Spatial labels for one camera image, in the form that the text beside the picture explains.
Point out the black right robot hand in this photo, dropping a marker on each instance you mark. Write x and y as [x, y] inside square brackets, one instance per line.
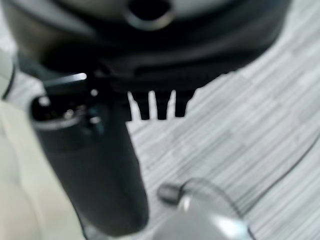
[105, 160]

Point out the beige sofa upholstery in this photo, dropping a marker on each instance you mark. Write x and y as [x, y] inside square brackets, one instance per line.
[27, 180]

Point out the silver robot leg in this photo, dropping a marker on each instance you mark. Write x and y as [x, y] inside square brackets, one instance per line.
[200, 225]

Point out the pale rounded robot body part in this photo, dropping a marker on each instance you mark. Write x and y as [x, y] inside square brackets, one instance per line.
[5, 75]

